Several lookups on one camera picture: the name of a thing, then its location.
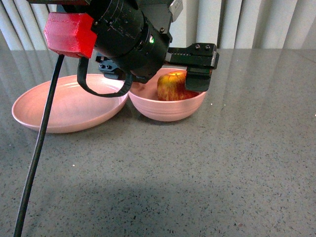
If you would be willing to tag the pink plate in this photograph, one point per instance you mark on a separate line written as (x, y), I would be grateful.
(73, 109)

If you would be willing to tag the pink bowl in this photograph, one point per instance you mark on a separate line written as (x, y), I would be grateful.
(144, 97)

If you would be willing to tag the white pleated curtain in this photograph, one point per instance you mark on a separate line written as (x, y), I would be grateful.
(241, 24)

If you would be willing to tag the red camera mount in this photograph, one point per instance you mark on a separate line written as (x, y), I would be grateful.
(70, 34)

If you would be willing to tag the red yellow apple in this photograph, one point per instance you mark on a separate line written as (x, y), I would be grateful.
(171, 87)

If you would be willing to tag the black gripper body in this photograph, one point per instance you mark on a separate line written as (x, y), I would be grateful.
(137, 31)

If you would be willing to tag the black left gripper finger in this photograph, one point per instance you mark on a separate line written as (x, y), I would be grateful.
(200, 59)
(110, 67)

